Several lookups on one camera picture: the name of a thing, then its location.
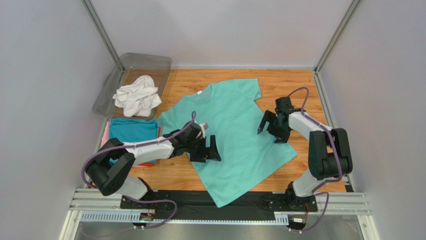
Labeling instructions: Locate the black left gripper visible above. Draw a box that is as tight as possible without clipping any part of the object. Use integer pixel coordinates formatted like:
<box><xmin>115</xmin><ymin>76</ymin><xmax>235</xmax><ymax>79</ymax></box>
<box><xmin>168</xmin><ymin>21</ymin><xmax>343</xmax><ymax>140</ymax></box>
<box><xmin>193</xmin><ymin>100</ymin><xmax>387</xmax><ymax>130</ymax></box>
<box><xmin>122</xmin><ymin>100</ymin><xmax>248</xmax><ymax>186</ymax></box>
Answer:
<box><xmin>185</xmin><ymin>134</ymin><xmax>222</xmax><ymax>162</ymax></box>

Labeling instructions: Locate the teal green t shirt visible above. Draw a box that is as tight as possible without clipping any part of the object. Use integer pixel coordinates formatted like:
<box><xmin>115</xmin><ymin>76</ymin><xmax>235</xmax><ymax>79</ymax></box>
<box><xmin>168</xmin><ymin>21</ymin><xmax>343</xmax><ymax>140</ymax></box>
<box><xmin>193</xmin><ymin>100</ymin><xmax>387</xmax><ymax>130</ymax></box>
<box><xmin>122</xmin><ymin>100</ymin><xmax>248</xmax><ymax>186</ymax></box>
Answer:
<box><xmin>157</xmin><ymin>78</ymin><xmax>297</xmax><ymax>208</ymax></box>

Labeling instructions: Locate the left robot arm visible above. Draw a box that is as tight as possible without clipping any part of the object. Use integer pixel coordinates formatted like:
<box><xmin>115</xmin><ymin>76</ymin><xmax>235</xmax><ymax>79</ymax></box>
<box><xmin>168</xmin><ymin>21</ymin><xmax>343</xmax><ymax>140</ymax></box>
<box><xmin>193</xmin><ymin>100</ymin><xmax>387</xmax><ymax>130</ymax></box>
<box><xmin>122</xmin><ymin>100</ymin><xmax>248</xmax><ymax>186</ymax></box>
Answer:
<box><xmin>82</xmin><ymin>121</ymin><xmax>222</xmax><ymax>200</ymax></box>

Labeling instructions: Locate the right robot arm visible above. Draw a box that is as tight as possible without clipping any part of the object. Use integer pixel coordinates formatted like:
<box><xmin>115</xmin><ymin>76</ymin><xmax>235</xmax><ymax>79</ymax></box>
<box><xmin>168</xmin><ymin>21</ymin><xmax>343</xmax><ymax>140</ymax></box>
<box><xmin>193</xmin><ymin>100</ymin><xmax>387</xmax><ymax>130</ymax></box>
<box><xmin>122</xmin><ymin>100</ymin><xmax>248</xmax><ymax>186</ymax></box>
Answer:
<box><xmin>257</xmin><ymin>96</ymin><xmax>353</xmax><ymax>212</ymax></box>

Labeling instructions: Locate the folded dark teal t shirt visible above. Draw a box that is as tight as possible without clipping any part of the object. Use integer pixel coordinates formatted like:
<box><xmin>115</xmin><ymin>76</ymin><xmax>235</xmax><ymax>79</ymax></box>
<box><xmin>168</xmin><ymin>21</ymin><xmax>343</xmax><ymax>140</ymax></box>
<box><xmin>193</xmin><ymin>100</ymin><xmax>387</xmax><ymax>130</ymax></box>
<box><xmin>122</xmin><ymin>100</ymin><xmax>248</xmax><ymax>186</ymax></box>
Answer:
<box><xmin>109</xmin><ymin>117</ymin><xmax>159</xmax><ymax>143</ymax></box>

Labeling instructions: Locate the crumpled white t shirt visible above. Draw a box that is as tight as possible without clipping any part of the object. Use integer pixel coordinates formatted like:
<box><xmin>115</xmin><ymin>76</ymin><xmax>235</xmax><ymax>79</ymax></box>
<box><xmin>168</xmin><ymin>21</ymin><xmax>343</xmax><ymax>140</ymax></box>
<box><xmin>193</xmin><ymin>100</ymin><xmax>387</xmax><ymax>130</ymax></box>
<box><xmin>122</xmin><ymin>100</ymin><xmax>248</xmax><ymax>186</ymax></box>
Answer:
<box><xmin>112</xmin><ymin>75</ymin><xmax>162</xmax><ymax>118</ymax></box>

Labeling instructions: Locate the clear plastic bin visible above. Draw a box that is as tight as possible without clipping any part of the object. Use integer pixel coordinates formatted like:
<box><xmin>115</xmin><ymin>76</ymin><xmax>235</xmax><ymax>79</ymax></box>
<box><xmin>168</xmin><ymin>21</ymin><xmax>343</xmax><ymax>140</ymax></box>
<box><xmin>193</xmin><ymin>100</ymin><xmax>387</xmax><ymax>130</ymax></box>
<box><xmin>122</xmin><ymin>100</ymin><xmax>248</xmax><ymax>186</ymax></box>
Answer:
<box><xmin>92</xmin><ymin>52</ymin><xmax>173</xmax><ymax>118</ymax></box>

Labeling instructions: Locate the folded pink t shirt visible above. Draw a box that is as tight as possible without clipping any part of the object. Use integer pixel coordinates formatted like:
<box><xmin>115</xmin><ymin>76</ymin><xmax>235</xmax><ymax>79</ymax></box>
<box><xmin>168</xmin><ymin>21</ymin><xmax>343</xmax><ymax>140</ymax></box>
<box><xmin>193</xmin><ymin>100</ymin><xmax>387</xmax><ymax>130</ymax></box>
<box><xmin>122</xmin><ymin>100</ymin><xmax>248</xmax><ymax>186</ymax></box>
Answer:
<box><xmin>99</xmin><ymin>120</ymin><xmax>111</xmax><ymax>148</ymax></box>

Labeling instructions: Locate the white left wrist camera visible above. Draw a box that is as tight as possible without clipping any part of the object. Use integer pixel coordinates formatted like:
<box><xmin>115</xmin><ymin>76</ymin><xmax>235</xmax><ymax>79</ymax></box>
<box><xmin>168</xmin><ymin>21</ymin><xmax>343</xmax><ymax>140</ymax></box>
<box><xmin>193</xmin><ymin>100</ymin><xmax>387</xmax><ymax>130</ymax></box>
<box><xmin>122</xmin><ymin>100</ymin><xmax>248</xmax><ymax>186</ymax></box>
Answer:
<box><xmin>196</xmin><ymin>122</ymin><xmax>209</xmax><ymax>138</ymax></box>

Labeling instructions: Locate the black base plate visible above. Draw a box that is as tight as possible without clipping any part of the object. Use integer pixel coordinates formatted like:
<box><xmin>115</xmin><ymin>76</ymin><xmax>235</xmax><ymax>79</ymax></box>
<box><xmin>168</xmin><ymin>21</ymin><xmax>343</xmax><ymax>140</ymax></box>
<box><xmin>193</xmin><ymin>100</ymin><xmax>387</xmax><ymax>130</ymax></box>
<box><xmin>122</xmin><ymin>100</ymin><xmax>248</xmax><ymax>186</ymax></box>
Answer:
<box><xmin>119</xmin><ymin>189</ymin><xmax>319</xmax><ymax>221</ymax></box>

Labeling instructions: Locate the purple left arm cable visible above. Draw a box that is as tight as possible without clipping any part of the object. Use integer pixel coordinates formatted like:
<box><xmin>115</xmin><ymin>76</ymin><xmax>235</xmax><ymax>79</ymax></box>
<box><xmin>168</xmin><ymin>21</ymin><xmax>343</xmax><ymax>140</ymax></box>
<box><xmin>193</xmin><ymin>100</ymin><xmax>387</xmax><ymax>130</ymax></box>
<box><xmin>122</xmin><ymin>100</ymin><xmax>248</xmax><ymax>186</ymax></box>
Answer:
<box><xmin>80</xmin><ymin>110</ymin><xmax>198</xmax><ymax>231</ymax></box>

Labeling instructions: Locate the white slotted cable duct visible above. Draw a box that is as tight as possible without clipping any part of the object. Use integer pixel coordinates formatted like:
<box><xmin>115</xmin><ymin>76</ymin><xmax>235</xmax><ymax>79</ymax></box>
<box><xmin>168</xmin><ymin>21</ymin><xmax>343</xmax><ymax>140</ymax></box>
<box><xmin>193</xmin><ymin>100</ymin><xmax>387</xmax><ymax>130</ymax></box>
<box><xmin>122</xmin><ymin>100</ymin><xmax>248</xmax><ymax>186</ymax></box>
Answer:
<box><xmin>79</xmin><ymin>212</ymin><xmax>290</xmax><ymax>225</ymax></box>

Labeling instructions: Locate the aluminium front rail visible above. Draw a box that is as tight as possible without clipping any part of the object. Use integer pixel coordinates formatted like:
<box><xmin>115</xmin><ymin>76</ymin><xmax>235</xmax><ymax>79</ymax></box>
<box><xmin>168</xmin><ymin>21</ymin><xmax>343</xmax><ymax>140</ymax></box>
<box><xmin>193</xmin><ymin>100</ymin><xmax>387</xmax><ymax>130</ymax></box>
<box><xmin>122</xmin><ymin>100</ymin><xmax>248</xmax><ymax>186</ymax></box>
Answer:
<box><xmin>69</xmin><ymin>188</ymin><xmax>371</xmax><ymax>225</ymax></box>

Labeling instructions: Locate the right aluminium frame post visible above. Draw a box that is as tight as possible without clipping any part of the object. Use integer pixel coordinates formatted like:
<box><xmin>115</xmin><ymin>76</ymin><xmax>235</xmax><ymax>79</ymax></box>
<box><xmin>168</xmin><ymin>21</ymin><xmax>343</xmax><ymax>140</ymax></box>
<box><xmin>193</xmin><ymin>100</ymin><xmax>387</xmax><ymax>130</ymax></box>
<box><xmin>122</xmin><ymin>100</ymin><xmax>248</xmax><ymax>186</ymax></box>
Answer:
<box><xmin>314</xmin><ymin>0</ymin><xmax>363</xmax><ymax>74</ymax></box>

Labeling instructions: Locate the aluminium frame post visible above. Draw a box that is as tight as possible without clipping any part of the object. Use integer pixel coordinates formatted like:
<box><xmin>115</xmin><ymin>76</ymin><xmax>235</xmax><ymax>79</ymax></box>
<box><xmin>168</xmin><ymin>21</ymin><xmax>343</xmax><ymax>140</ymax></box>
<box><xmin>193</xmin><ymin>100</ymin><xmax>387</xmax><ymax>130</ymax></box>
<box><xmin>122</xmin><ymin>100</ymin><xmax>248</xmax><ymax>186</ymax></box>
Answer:
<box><xmin>314</xmin><ymin>0</ymin><xmax>363</xmax><ymax>74</ymax></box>
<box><xmin>81</xmin><ymin>0</ymin><xmax>124</xmax><ymax>71</ymax></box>

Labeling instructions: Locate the left aluminium frame post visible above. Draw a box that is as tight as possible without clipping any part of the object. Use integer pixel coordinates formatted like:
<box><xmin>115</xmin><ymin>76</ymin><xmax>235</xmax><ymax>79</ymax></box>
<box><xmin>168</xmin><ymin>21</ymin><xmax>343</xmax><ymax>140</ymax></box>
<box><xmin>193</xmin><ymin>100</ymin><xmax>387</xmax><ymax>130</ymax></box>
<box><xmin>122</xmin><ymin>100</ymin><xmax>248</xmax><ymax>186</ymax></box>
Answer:
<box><xmin>81</xmin><ymin>0</ymin><xmax>124</xmax><ymax>71</ymax></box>

